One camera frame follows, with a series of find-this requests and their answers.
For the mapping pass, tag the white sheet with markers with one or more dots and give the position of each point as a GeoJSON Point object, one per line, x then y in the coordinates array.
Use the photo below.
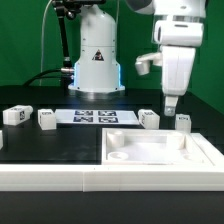
{"type": "Point", "coordinates": [111, 117]}

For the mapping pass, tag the white square table top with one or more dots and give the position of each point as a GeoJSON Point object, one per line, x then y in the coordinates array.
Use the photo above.
{"type": "Point", "coordinates": [151, 147]}

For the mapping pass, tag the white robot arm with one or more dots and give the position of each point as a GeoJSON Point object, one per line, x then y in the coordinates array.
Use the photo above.
{"type": "Point", "coordinates": [177, 30]}

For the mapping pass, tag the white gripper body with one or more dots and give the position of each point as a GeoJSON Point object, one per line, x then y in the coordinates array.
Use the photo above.
{"type": "Point", "coordinates": [177, 64]}

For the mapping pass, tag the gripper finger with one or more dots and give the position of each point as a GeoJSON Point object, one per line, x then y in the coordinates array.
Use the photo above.
{"type": "Point", "coordinates": [170, 105]}

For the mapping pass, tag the white U-shaped fence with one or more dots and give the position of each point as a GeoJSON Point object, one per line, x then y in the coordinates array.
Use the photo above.
{"type": "Point", "coordinates": [86, 178]}

